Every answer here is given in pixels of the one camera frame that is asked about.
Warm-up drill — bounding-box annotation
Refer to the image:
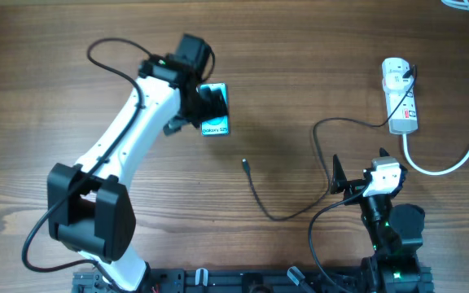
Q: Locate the Galaxy smartphone with cyan screen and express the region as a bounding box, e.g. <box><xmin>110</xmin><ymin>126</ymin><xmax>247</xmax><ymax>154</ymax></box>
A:
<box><xmin>199</xmin><ymin>83</ymin><xmax>230</xmax><ymax>137</ymax></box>

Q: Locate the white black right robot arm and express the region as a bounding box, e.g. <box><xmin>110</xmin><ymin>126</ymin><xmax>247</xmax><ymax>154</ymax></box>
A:
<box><xmin>330</xmin><ymin>149</ymin><xmax>435</xmax><ymax>293</ymax></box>

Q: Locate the white USB charger plug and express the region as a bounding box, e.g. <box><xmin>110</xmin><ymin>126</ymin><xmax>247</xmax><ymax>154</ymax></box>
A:
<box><xmin>382</xmin><ymin>72</ymin><xmax>412</xmax><ymax>94</ymax></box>

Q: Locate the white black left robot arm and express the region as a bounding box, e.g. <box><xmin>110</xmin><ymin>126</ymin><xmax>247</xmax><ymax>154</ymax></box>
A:
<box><xmin>44</xmin><ymin>34</ymin><xmax>228</xmax><ymax>292</ymax></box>

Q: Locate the white power strip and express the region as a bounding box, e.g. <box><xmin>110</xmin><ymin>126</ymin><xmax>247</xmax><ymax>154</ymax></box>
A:
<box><xmin>381</xmin><ymin>57</ymin><xmax>418</xmax><ymax>135</ymax></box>

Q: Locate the black USB charging cable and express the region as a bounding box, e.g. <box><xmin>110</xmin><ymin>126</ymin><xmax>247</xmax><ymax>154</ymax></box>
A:
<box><xmin>241</xmin><ymin>64</ymin><xmax>419</xmax><ymax>222</ymax></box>

